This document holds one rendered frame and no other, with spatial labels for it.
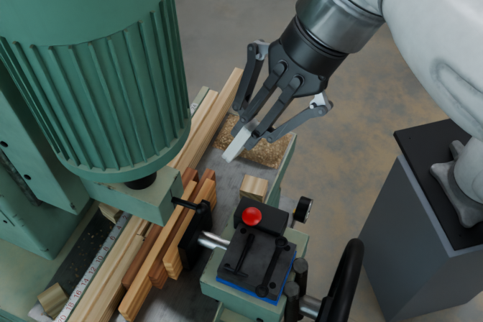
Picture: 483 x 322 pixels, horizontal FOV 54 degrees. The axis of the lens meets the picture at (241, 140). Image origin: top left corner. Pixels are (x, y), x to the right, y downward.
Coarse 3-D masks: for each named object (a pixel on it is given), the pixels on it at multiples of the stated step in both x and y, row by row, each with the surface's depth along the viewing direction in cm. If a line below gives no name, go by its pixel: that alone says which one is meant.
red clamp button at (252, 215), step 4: (248, 208) 73; (252, 208) 73; (256, 208) 73; (244, 212) 73; (248, 212) 73; (252, 212) 73; (256, 212) 73; (260, 212) 73; (244, 216) 72; (248, 216) 72; (252, 216) 72; (256, 216) 72; (260, 216) 72; (244, 220) 72; (248, 220) 72; (252, 220) 72; (256, 220) 72; (260, 220) 72; (248, 224) 72; (252, 224) 72; (256, 224) 72
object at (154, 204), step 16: (160, 176) 71; (176, 176) 71; (96, 192) 73; (112, 192) 71; (128, 192) 70; (144, 192) 70; (160, 192) 70; (176, 192) 73; (128, 208) 74; (144, 208) 71; (160, 208) 69; (160, 224) 73
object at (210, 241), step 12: (204, 216) 77; (192, 228) 74; (204, 228) 79; (180, 240) 73; (192, 240) 74; (204, 240) 77; (216, 240) 77; (180, 252) 74; (192, 252) 77; (192, 264) 79
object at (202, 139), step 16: (224, 96) 97; (208, 112) 95; (224, 112) 98; (208, 128) 93; (192, 144) 90; (192, 160) 89; (144, 224) 81; (128, 256) 77; (112, 288) 74; (96, 304) 73; (112, 304) 74; (96, 320) 72
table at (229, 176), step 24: (288, 144) 95; (216, 168) 92; (240, 168) 92; (264, 168) 92; (216, 192) 89; (216, 216) 86; (168, 288) 78; (192, 288) 78; (144, 312) 76; (168, 312) 76; (192, 312) 76; (216, 312) 76
